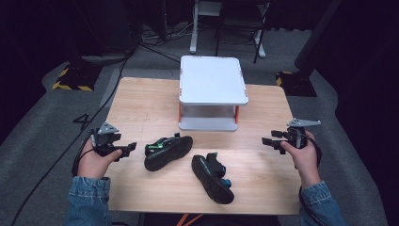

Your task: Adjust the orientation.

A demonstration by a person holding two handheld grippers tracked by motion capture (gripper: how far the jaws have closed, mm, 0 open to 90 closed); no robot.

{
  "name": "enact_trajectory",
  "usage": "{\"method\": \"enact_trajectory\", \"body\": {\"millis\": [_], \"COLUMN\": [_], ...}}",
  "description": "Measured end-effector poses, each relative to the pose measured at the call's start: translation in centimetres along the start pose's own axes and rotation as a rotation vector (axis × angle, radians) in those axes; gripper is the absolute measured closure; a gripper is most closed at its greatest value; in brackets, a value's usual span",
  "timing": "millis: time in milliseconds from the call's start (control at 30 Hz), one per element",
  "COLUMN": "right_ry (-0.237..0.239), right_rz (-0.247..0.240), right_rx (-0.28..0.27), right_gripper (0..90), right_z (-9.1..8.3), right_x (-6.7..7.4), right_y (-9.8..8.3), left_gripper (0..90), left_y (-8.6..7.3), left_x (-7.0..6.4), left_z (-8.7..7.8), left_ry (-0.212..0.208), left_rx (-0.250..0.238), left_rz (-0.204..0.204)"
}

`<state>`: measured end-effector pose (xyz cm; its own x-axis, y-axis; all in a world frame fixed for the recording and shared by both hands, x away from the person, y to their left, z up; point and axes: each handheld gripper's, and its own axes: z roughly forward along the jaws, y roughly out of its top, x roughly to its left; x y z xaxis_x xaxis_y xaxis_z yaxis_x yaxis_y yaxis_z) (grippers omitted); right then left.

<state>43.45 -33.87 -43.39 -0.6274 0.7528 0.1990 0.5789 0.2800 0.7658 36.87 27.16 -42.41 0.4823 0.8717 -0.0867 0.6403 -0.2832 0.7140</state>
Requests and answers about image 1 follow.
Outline long black floor cable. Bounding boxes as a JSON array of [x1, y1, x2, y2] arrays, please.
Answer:
[[10, 55, 131, 226]]

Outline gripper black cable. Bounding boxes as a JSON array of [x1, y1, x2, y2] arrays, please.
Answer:
[[297, 133, 324, 226], [71, 127, 96, 177]]

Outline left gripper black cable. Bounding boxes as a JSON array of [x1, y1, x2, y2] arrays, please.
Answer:
[[71, 127, 96, 177]]

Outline white metal stand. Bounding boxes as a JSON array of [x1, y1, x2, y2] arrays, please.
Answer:
[[189, 0, 267, 59]]

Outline bundle of floor cables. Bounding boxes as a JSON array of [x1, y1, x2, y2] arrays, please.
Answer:
[[137, 23, 193, 64]]

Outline black sport sandal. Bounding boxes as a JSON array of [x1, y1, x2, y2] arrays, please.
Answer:
[[191, 152, 235, 205], [143, 132, 194, 172]]

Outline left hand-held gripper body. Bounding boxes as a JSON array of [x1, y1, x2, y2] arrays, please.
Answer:
[[90, 121, 126, 158]]

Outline black metal chair frame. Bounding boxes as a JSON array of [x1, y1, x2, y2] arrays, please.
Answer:
[[215, 0, 271, 64]]

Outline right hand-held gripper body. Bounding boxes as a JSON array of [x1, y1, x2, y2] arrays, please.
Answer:
[[285, 118, 322, 150]]

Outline black slanted pole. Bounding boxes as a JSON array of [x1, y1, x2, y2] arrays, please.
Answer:
[[295, 0, 343, 73]]

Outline orange strap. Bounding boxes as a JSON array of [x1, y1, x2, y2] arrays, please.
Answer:
[[176, 213, 205, 226]]

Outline black base yellow hazard stripes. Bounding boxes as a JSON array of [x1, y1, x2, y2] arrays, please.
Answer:
[[276, 71, 318, 98], [51, 64, 104, 92]]

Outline person's right hand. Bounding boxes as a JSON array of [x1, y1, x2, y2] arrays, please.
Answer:
[[279, 130, 319, 190]]

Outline person's left hand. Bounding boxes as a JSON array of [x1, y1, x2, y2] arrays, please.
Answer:
[[77, 137, 123, 180]]

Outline white two-tier shoe rack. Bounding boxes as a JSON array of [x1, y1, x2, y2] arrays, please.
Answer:
[[178, 55, 249, 132]]

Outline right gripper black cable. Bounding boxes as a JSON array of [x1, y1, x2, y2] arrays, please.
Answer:
[[297, 133, 324, 226]]

